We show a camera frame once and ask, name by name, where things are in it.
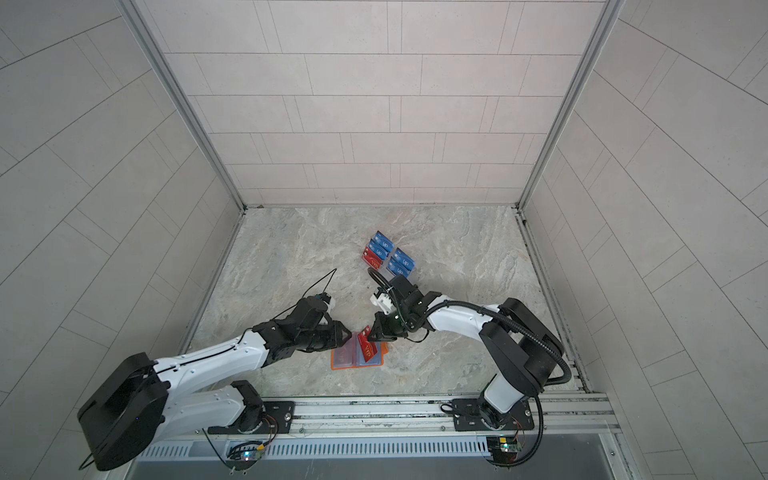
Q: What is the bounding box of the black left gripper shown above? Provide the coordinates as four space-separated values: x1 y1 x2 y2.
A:
296 322 358 353

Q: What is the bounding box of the red credit card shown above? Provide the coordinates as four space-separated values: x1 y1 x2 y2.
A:
331 341 356 370
357 326 378 364

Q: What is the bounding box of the orange card holder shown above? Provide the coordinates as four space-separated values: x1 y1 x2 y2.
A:
330 340 388 371

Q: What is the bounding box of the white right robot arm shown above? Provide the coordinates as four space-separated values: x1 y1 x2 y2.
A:
368 270 572 416

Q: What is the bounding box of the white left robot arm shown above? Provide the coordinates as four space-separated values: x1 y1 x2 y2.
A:
77 293 353 471

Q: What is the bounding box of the right card stack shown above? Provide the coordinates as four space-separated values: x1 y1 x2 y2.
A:
387 248 415 278

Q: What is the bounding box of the card stack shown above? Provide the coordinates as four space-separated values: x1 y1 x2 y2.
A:
362 231 395 270
387 248 415 278

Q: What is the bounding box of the left card stack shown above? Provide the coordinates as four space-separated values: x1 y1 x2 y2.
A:
362 231 395 270

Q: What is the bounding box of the left green circuit board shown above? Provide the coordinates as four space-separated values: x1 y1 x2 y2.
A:
226 441 266 471

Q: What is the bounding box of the green circuit board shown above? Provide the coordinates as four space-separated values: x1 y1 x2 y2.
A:
486 436 521 468
226 441 266 471

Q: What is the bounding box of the right green circuit board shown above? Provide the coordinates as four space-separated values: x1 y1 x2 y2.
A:
486 436 521 468

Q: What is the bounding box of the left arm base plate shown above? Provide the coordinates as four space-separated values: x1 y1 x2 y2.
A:
207 401 295 435

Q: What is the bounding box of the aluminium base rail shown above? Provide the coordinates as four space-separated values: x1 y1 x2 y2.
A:
141 388 620 442

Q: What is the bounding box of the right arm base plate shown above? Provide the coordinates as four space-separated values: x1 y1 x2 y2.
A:
440 398 534 432

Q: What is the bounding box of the aluminium corner post right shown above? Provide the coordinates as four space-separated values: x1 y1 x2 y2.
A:
517 0 623 214

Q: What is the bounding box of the aluminium corner post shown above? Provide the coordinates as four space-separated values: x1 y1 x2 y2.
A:
115 0 247 215
517 0 623 214

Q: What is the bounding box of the aluminium corner post left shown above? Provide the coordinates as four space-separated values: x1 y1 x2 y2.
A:
115 0 247 215

